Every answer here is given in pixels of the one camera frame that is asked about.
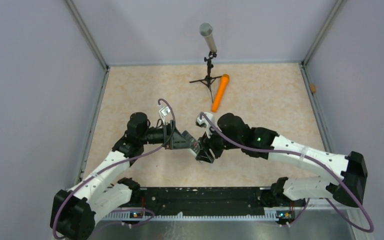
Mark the small tan wall knob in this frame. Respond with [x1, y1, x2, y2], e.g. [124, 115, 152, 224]
[308, 83, 317, 94]

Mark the orange microphone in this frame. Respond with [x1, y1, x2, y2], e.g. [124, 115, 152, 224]
[211, 74, 230, 113]

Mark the white cable duct strip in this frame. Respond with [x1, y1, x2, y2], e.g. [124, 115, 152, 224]
[94, 208, 279, 222]

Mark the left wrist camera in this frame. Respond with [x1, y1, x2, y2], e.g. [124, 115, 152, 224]
[158, 104, 172, 122]

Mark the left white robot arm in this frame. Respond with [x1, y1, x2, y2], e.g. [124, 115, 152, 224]
[50, 112, 200, 240]

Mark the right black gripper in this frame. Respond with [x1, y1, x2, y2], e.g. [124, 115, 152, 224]
[196, 123, 243, 163]

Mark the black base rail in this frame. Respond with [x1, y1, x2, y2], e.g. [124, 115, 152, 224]
[123, 187, 278, 217]

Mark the black tripod mic stand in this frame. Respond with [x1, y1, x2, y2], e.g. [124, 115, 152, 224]
[189, 51, 222, 103]

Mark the grey microphone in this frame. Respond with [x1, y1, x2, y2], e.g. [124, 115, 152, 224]
[199, 22, 217, 54]

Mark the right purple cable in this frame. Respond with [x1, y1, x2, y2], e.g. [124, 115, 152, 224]
[199, 112, 375, 234]

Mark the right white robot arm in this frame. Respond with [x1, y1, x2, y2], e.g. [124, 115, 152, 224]
[195, 112, 368, 208]

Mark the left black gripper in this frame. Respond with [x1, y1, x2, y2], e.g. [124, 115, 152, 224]
[140, 119, 194, 150]

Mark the white remote control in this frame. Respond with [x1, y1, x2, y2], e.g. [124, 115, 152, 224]
[189, 144, 201, 158]

